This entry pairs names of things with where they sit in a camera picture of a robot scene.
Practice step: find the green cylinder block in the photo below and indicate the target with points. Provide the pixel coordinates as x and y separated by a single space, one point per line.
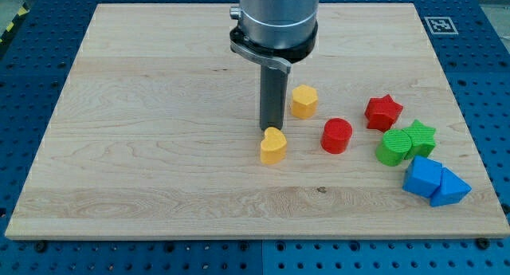
393 147

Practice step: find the yellow hexagon block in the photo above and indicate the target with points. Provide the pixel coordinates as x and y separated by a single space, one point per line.
304 101

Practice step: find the yellow heart block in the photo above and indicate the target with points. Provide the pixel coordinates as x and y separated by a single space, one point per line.
273 147

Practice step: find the wooden board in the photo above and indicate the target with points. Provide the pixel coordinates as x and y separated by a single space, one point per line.
155 136

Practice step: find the red cylinder block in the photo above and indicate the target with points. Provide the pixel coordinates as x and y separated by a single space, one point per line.
336 135

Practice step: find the yellow black hazard tape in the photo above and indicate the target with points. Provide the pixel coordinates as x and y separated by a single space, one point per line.
15 24

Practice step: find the green star block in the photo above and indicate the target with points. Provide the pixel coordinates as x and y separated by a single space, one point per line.
422 139

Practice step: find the white fiducial marker tag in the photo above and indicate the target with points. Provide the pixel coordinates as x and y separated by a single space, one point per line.
440 25

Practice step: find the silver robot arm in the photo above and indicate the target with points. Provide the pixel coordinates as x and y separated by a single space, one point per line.
274 33

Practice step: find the blue triangle block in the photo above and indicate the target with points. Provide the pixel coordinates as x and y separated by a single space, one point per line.
452 189

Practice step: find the red star block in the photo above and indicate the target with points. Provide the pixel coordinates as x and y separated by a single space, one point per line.
382 112

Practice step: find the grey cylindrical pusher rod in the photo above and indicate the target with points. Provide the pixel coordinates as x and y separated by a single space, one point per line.
272 97

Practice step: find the blue cube block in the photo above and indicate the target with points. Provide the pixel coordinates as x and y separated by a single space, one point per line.
423 176

